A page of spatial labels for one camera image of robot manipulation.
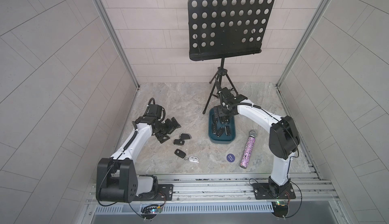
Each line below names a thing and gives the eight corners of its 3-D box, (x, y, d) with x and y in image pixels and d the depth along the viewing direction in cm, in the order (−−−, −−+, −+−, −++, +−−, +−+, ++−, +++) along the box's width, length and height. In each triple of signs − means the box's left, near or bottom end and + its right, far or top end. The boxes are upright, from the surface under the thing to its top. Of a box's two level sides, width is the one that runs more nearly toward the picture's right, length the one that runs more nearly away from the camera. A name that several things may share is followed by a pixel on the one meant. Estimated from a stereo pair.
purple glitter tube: (238, 166, 81) (240, 164, 78) (249, 131, 94) (251, 128, 91) (245, 169, 80) (247, 167, 77) (255, 133, 93) (257, 131, 90)
